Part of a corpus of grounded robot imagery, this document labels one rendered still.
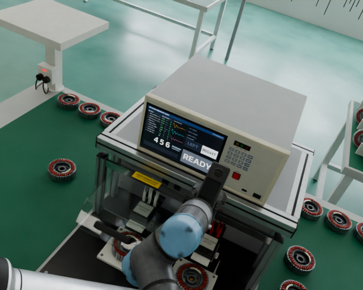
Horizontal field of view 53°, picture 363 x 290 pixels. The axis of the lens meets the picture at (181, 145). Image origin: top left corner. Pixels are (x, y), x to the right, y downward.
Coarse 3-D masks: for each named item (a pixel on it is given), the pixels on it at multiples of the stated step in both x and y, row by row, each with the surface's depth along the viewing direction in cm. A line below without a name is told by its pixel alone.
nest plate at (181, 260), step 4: (180, 260) 127; (184, 260) 127; (176, 264) 125; (180, 264) 125; (176, 268) 124; (208, 272) 125; (208, 276) 124; (212, 276) 124; (216, 276) 125; (184, 280) 121; (196, 280) 122; (212, 280) 123; (208, 284) 122; (212, 284) 122; (208, 288) 120; (212, 288) 121
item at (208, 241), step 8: (216, 224) 127; (208, 232) 124; (208, 240) 119; (216, 240) 119; (200, 248) 117; (208, 248) 116; (216, 248) 120; (192, 256) 117; (200, 256) 118; (208, 256) 117; (208, 264) 116
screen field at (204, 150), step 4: (188, 140) 107; (184, 144) 108; (188, 144) 107; (192, 144) 107; (196, 144) 106; (200, 144) 106; (192, 148) 108; (196, 148) 107; (200, 148) 106; (204, 148) 106; (208, 148) 105; (200, 152) 107; (204, 152) 107; (208, 152) 106; (212, 152) 105; (216, 152) 105; (208, 156) 107; (212, 156) 106; (216, 156) 105
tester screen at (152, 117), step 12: (156, 108) 105; (156, 120) 108; (168, 120) 106; (180, 120) 104; (144, 132) 112; (156, 132) 110; (168, 132) 108; (180, 132) 106; (192, 132) 105; (204, 132) 103; (144, 144) 115; (156, 144) 113; (180, 144) 109; (204, 144) 105; (216, 144) 103; (168, 156) 113; (180, 156) 111; (204, 156) 107
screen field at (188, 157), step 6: (186, 150) 109; (186, 156) 110; (192, 156) 109; (198, 156) 108; (186, 162) 111; (192, 162) 110; (198, 162) 109; (204, 162) 108; (210, 162) 108; (198, 168) 111; (204, 168) 110
